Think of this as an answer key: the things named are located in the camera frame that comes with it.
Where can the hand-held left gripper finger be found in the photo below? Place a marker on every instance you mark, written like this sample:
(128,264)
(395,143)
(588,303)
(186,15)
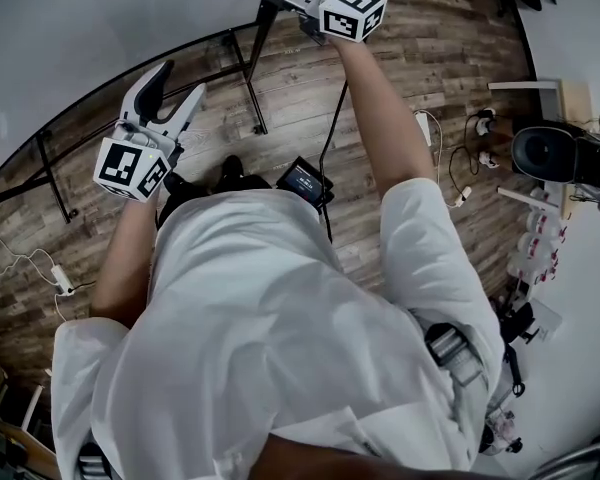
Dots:
(137,100)
(190,110)

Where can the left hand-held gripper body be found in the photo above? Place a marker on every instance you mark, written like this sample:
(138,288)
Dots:
(125,165)

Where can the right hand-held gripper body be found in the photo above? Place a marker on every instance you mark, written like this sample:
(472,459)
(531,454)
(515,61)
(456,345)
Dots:
(350,10)

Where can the person's right forearm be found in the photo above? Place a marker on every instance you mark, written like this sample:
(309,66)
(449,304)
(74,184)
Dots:
(380,118)

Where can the person's left forearm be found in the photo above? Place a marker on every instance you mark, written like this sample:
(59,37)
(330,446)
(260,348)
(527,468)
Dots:
(122,258)

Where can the person's right black shoe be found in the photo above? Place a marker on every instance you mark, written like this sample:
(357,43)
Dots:
(232,165)

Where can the person's black trousers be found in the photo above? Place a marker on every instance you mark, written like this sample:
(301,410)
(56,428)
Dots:
(200,193)

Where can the white power strip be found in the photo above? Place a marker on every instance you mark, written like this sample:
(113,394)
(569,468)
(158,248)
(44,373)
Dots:
(424,127)
(62,278)

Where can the small black display device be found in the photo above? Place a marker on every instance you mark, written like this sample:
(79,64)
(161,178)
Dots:
(304,180)

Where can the person's white shirt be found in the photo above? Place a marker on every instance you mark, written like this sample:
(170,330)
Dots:
(280,338)

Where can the white table with wooden top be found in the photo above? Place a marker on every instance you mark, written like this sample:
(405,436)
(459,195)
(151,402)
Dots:
(575,99)

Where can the black round chair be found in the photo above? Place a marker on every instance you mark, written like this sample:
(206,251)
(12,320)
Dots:
(545,154)

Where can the grey harness buckle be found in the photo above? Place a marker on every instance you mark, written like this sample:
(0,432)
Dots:
(452,350)
(92,460)

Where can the pack of water bottles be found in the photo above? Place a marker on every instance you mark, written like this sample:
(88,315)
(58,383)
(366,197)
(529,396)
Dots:
(537,248)

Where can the grey head mount rim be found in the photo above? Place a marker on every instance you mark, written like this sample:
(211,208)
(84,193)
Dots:
(575,463)

